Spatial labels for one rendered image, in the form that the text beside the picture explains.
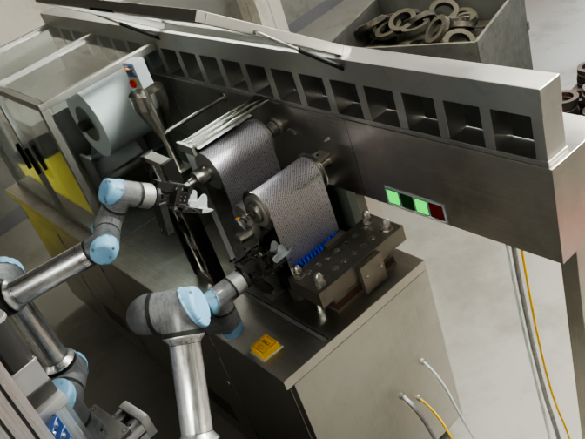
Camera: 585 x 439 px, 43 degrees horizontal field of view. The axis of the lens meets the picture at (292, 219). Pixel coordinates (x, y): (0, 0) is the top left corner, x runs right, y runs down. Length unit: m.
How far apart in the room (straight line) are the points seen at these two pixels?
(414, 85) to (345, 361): 0.93
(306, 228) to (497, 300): 1.46
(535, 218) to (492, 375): 1.45
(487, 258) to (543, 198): 2.01
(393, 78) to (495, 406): 1.63
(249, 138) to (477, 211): 0.86
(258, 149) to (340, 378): 0.83
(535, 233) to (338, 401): 0.88
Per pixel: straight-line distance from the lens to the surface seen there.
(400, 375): 2.69
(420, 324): 2.66
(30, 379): 2.05
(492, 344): 3.49
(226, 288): 2.32
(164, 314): 2.00
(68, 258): 2.11
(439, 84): 1.99
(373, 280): 2.46
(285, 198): 2.39
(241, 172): 2.56
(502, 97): 1.87
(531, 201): 2.00
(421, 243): 4.14
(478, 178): 2.07
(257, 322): 2.53
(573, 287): 2.38
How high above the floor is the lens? 2.47
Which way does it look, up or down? 32 degrees down
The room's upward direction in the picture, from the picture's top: 20 degrees counter-clockwise
